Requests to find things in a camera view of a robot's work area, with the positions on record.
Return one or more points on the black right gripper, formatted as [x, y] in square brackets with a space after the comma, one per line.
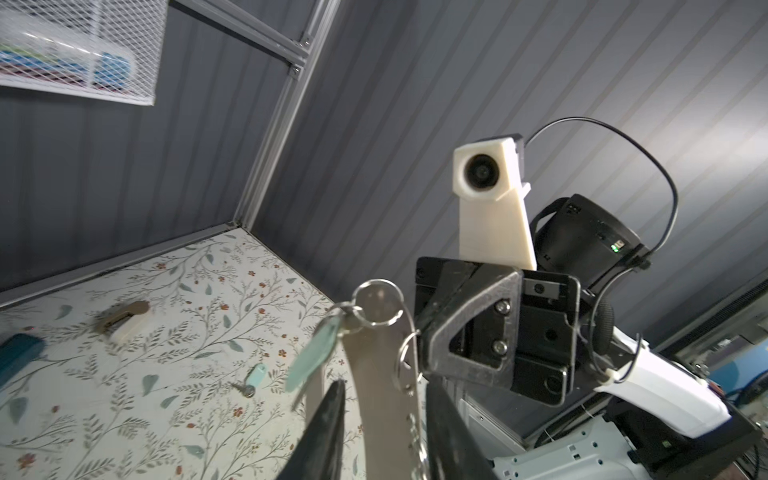
[502, 327]

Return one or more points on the white wire mesh basket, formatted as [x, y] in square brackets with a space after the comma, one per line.
[105, 50]

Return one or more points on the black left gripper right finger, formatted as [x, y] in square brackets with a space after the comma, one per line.
[451, 451]

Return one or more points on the silver metal carabiner key holder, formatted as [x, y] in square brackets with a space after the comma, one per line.
[378, 337]

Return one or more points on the key with mint green cover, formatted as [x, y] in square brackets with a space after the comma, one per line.
[314, 355]

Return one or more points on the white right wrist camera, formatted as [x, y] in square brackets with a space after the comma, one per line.
[488, 181]

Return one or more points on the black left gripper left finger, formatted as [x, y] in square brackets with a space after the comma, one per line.
[318, 454]

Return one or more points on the teal stapler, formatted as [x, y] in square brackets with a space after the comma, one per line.
[16, 352]

